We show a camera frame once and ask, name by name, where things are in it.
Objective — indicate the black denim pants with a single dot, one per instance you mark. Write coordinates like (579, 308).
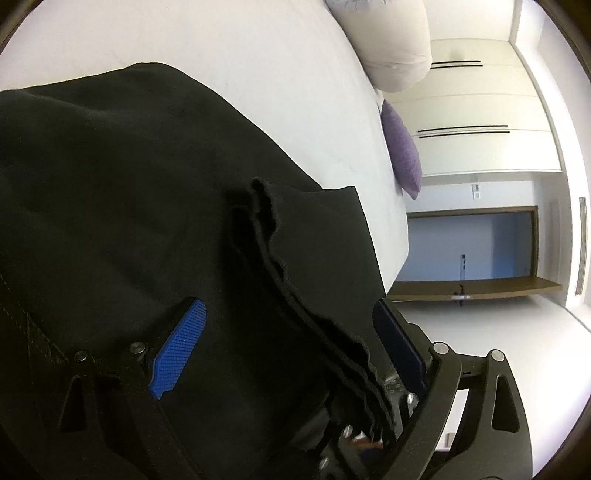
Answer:
(138, 207)

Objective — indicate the rolled white duvet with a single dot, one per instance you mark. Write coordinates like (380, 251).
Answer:
(388, 41)

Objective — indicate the white wardrobe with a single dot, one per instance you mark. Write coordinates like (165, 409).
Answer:
(485, 97)

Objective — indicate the bed with white sheet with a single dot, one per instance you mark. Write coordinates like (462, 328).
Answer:
(277, 69)

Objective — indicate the wooden shelf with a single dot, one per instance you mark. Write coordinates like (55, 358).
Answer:
(485, 288)

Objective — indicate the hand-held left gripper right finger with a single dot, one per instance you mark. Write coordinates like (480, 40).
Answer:
(401, 341)

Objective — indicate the white wall switch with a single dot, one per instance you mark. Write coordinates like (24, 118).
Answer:
(476, 191)

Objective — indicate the wooden framed doorway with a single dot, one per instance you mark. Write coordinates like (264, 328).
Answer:
(480, 244)

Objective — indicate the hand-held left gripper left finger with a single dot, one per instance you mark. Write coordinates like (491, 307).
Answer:
(178, 346)

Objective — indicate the purple cushion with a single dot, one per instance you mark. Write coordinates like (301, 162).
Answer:
(406, 152)

